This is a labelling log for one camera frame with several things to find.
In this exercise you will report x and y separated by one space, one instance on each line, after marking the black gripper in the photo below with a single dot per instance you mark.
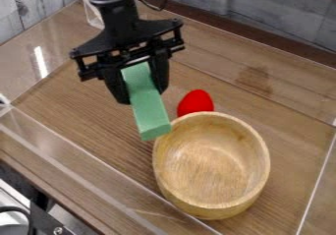
128 40

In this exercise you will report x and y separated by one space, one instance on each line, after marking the green rectangular block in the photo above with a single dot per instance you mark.
150 113

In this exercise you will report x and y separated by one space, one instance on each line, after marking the light wooden bowl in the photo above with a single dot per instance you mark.
211 165

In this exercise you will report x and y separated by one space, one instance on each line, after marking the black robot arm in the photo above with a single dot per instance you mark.
128 41

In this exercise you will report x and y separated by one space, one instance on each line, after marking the red egg-shaped ball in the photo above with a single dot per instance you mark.
196 101

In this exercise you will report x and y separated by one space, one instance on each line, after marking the clear acrylic corner bracket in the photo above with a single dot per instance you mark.
94 17

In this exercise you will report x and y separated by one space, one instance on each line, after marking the black metal mount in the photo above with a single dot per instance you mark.
44 223

